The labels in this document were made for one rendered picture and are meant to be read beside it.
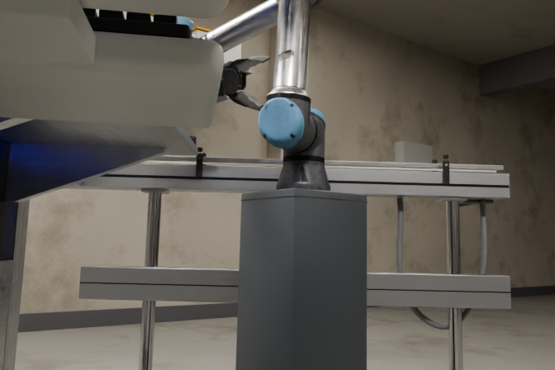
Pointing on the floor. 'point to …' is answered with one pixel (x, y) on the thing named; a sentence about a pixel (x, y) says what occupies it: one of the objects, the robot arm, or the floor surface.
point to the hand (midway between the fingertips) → (268, 85)
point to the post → (16, 286)
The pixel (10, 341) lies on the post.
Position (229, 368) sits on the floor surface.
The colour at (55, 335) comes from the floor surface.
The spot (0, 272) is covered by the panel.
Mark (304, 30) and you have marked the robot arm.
